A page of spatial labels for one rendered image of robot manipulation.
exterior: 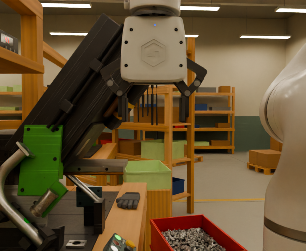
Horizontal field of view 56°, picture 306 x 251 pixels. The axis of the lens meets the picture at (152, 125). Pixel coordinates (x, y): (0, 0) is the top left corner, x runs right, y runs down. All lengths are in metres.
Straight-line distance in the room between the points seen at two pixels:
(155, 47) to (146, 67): 0.03
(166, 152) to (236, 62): 7.50
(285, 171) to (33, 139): 0.72
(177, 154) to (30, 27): 2.56
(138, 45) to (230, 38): 10.31
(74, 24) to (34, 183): 9.75
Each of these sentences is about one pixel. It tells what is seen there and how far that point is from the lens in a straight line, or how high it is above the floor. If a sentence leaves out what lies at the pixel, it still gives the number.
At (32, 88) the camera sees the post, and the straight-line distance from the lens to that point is 1.76.
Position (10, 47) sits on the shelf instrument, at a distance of 1.29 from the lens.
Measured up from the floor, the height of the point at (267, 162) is 0.27.
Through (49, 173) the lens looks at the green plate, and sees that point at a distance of 0.91.
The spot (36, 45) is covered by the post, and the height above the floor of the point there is 1.68.
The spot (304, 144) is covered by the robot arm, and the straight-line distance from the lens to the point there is 0.39.
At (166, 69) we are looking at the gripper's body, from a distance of 0.44.
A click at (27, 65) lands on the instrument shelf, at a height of 1.51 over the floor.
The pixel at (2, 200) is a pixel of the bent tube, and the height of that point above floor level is 1.07.
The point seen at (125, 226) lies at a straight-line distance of 1.11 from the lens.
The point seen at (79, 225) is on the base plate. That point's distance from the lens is 1.15.
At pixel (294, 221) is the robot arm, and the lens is 0.46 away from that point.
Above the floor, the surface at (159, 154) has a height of 0.81.
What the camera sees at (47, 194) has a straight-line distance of 0.87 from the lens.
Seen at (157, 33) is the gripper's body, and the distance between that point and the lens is 0.45.
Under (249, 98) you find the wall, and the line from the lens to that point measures 10.68.
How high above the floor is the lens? 1.30
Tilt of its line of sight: 2 degrees down
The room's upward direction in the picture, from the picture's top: straight up
